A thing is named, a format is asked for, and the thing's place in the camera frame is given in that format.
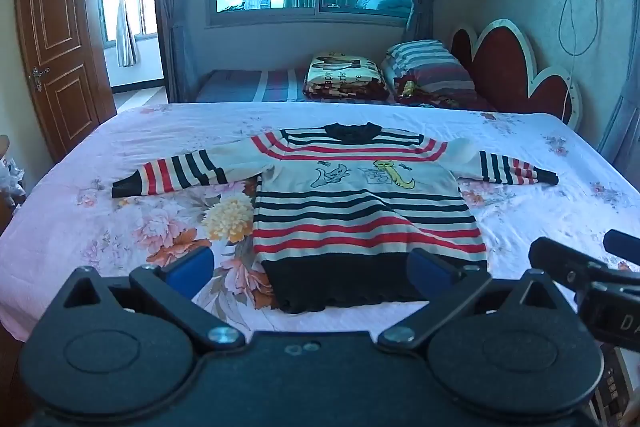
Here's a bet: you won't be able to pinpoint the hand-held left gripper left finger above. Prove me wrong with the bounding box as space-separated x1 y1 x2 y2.
50 246 247 356

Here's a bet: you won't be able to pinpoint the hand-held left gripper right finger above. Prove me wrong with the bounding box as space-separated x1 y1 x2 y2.
376 247 576 354

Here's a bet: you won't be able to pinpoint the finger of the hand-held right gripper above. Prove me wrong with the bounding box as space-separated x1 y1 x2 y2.
603 229 640 265
529 237 640 295

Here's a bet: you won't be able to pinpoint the striped knit sweater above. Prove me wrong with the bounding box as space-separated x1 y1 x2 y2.
111 122 559 314

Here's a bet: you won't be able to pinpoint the bed with floral sheet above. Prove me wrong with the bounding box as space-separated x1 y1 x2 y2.
0 102 640 360

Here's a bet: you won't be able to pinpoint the red printed cloth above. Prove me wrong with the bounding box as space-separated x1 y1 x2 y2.
394 79 493 112

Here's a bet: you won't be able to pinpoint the striped mattress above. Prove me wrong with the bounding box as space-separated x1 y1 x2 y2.
195 68 311 104

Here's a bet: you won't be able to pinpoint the white plastic bags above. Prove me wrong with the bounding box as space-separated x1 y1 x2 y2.
0 157 27 208

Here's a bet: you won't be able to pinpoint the striped pillow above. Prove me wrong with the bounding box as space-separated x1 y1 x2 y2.
381 39 481 100

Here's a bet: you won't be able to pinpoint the red and white headboard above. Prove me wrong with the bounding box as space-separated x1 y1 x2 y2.
450 18 583 130

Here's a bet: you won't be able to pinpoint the folded printed blanket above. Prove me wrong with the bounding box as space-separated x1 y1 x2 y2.
303 52 391 104

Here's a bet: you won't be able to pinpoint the white sheer curtain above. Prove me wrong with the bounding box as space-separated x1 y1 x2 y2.
110 0 139 68

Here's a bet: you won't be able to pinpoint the brown wooden door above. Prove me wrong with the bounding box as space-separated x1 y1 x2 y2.
14 0 118 162

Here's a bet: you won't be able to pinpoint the blue quilt behind glass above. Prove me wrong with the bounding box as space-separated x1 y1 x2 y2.
356 0 414 16

